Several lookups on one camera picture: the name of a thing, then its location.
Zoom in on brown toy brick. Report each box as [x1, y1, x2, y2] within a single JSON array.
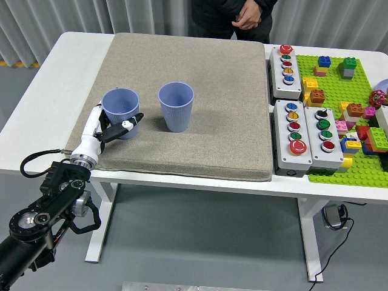
[[347, 102, 364, 118], [309, 89, 327, 107]]

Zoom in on person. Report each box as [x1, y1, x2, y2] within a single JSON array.
[[191, 0, 278, 44]]

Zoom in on white box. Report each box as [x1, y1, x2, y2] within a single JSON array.
[[375, 105, 388, 137]]

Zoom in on grey-brown mat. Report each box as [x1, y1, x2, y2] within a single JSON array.
[[67, 32, 273, 182]]

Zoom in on blue and yellow toy brick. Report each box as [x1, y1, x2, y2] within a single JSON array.
[[339, 138, 363, 155]]

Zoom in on black power cable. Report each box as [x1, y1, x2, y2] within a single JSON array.
[[312, 204, 355, 284]]

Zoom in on green brick baseplate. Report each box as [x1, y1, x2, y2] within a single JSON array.
[[295, 54, 388, 189]]

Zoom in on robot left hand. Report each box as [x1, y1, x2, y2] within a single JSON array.
[[70, 102, 145, 160]]

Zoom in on blue ribbed cup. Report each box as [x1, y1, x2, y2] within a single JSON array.
[[101, 87, 141, 139], [158, 82, 195, 133]]

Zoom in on white table leg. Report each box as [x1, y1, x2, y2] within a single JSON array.
[[84, 181, 119, 263], [296, 196, 324, 283]]

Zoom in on person's hand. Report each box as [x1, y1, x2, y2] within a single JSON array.
[[232, 0, 264, 30]]

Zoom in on white pleated curtain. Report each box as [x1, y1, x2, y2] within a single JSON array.
[[0, 0, 388, 69]]

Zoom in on grey five-button control box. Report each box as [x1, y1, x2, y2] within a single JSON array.
[[272, 99, 313, 177], [269, 44, 304, 101]]

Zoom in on grey power adapter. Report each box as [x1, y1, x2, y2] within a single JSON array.
[[321, 204, 349, 230]]

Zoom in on red toy brick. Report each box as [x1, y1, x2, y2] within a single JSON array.
[[356, 125, 370, 142]]

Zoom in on grey selector switch control box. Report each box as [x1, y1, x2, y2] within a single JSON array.
[[303, 105, 345, 175]]

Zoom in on large green toy brick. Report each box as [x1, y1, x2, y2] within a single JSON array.
[[366, 127, 388, 152]]

